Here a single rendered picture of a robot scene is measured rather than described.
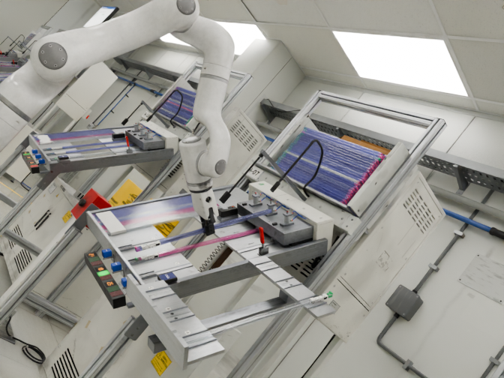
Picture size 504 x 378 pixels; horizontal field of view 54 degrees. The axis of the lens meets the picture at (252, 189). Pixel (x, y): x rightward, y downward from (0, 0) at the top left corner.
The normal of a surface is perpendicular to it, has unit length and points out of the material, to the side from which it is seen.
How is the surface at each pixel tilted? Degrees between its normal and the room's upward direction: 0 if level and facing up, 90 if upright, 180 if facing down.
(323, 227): 90
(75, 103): 90
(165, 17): 129
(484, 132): 90
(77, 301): 90
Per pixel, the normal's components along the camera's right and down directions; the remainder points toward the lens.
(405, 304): -0.56, -0.58
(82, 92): 0.52, 0.31
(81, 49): 0.70, -0.07
